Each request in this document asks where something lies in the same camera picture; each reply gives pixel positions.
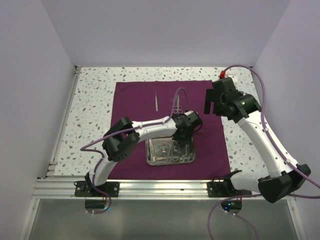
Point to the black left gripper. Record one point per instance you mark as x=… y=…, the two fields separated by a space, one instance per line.
x=185 y=140

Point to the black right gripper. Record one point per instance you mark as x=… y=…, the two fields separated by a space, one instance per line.
x=211 y=97

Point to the steel forceps with ring handles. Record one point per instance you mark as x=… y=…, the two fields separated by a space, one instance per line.
x=180 y=153

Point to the stainless steel instrument tray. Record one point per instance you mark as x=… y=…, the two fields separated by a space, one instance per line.
x=160 y=147

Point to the pointed steel tweezers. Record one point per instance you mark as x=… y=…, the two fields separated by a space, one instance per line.
x=156 y=102

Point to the steel surgical scissors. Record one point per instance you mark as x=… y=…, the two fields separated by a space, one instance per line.
x=176 y=108

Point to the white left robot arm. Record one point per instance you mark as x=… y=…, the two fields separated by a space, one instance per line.
x=122 y=138

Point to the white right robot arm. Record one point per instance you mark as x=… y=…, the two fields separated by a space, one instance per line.
x=284 y=174

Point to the steel scalpel handle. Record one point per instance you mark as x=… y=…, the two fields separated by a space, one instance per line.
x=172 y=153

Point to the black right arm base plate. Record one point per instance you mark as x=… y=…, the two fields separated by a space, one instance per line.
x=223 y=188

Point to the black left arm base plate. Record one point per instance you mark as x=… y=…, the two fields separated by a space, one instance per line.
x=82 y=189

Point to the aluminium table edge rail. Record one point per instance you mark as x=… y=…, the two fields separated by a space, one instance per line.
x=64 y=188

